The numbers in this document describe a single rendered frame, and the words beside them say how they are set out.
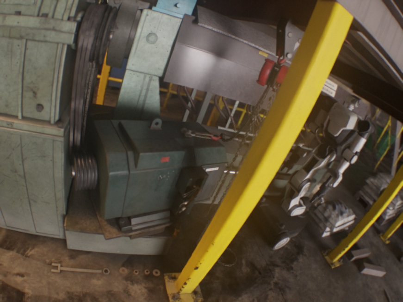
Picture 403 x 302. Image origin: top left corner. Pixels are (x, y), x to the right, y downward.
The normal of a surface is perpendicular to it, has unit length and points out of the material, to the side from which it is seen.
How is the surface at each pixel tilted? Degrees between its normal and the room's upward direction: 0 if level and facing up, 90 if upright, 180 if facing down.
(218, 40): 78
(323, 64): 90
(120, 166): 45
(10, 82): 90
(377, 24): 90
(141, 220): 62
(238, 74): 90
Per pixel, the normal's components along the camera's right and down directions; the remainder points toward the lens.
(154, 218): 0.64, 0.11
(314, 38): -0.91, -0.15
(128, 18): 0.37, 0.16
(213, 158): 0.63, -0.18
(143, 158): 0.55, 0.57
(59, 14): 0.31, 0.40
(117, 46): 0.15, 0.77
